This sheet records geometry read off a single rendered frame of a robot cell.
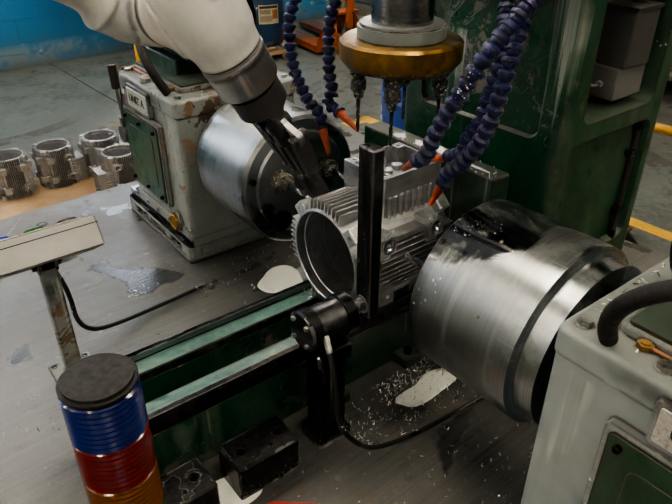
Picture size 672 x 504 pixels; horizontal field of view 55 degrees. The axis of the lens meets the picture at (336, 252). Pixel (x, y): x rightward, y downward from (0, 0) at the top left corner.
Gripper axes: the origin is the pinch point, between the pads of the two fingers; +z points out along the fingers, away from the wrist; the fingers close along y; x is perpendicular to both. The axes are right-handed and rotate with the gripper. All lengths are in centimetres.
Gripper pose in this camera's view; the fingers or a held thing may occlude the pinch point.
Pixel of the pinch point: (313, 183)
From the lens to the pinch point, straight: 103.3
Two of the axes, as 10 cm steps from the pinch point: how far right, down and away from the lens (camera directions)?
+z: 4.0, 5.9, 7.1
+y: -6.1, -4.1, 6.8
